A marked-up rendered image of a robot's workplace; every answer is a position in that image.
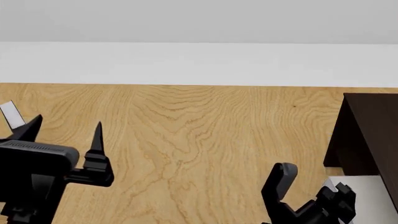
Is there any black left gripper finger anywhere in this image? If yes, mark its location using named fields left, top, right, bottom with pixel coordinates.
left=83, top=120, right=111, bottom=172
left=0, top=100, right=44, bottom=142

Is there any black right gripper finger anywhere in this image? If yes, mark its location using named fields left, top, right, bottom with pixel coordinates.
left=334, top=181, right=357, bottom=220
left=315, top=179, right=339, bottom=212

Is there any white book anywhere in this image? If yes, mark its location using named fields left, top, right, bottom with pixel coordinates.
left=328, top=175, right=389, bottom=224

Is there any dark brown wooden cabinet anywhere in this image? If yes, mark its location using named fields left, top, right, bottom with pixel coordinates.
left=323, top=92, right=398, bottom=224

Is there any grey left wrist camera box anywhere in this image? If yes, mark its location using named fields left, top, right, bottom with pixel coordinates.
left=0, top=138, right=80, bottom=174

